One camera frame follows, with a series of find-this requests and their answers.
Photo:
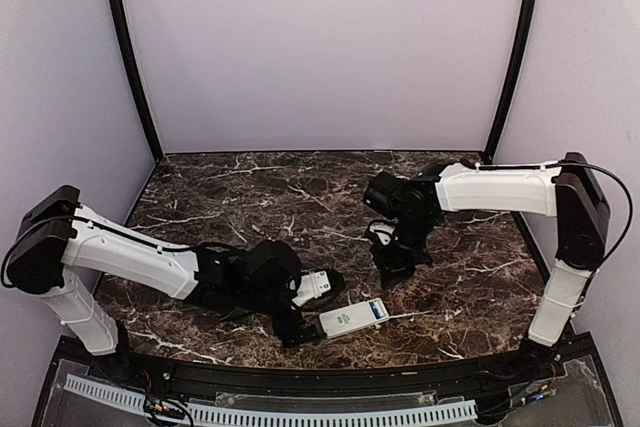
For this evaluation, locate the black frame post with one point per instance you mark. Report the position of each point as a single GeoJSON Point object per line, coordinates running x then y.
{"type": "Point", "coordinates": [523, 26]}
{"type": "Point", "coordinates": [128, 57]}

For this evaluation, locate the blue battery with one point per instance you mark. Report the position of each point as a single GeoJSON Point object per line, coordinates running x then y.
{"type": "Point", "coordinates": [379, 310]}

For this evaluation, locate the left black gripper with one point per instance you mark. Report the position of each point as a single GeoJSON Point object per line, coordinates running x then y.
{"type": "Point", "coordinates": [291, 338]}

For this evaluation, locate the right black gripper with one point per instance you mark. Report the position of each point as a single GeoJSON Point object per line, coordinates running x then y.
{"type": "Point", "coordinates": [394, 271]}

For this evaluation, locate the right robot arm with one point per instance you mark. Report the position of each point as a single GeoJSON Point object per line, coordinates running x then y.
{"type": "Point", "coordinates": [566, 190]}

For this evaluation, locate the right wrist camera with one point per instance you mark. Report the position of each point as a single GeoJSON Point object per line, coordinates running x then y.
{"type": "Point", "coordinates": [380, 232]}

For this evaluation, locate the left black frame post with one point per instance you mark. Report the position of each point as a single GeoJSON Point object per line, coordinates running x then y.
{"type": "Point", "coordinates": [128, 57]}

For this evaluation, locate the black front rail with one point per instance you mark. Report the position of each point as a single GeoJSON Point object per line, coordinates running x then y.
{"type": "Point", "coordinates": [484, 377]}

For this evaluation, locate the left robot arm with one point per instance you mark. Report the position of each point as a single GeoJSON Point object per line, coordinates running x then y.
{"type": "Point", "coordinates": [60, 234]}

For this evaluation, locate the white slotted cable duct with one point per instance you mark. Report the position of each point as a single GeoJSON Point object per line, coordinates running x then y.
{"type": "Point", "coordinates": [273, 412]}

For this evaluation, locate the right black frame post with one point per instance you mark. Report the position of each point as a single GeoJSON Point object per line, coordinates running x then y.
{"type": "Point", "coordinates": [523, 26]}

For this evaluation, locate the white remote control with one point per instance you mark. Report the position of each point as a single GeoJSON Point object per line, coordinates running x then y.
{"type": "Point", "coordinates": [348, 319]}

